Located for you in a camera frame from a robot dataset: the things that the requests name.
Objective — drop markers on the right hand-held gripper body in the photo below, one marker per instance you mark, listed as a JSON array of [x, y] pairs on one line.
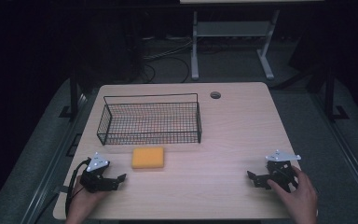
[[280, 174]]

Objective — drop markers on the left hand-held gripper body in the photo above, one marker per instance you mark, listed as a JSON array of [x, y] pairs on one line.
[[97, 182]]

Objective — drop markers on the person's left hand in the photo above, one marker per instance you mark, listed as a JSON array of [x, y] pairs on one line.
[[82, 200]]

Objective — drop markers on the person's right hand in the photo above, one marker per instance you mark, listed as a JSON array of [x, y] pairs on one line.
[[300, 199]]

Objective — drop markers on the yellow sponge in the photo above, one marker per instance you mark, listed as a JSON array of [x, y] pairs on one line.
[[148, 157]]

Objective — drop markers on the grey table grommet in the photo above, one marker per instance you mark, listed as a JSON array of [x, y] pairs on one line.
[[215, 95]]

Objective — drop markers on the grey metal stand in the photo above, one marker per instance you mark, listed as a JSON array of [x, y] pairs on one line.
[[230, 29]]

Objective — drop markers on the black rail bracket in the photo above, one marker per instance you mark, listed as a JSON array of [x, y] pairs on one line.
[[73, 145]]

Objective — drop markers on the aluminium floor rail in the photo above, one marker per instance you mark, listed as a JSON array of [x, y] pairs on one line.
[[345, 149], [48, 174]]

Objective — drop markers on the black metal post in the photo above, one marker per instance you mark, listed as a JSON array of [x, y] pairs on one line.
[[73, 93], [330, 93]]

